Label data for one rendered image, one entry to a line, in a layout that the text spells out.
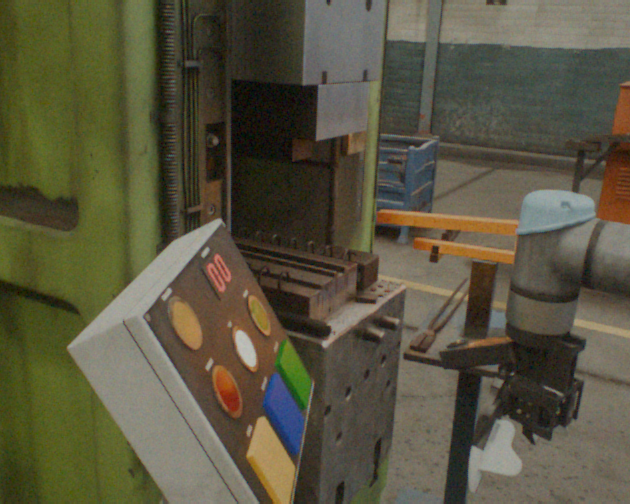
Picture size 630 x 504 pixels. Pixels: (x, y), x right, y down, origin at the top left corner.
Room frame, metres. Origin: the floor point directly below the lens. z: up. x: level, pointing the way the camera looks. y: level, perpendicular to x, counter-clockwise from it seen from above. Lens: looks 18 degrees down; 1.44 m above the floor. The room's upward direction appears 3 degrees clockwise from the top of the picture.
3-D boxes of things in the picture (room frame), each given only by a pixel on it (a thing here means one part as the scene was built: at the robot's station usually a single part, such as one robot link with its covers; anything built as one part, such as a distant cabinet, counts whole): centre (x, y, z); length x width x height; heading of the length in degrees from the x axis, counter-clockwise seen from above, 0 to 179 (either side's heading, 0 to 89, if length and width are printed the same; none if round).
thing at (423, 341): (1.78, -0.39, 0.71); 0.60 x 0.04 x 0.01; 155
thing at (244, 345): (0.71, 0.08, 1.09); 0.05 x 0.03 x 0.04; 151
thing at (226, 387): (0.61, 0.08, 1.09); 0.05 x 0.03 x 0.04; 151
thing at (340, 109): (1.35, 0.14, 1.32); 0.42 x 0.20 x 0.10; 61
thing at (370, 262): (1.43, -0.08, 0.95); 0.12 x 0.08 x 0.06; 61
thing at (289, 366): (0.80, 0.02, 1.01); 0.07 x 0.05 x 0.07; 176
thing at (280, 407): (0.70, 0.03, 1.01); 0.07 x 0.05 x 0.07; 176
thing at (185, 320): (0.61, 0.13, 1.16); 0.05 x 0.03 x 0.04; 151
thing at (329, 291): (1.35, 0.14, 0.96); 0.42 x 0.20 x 0.09; 61
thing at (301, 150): (1.39, 0.16, 1.24); 0.30 x 0.07 x 0.06; 61
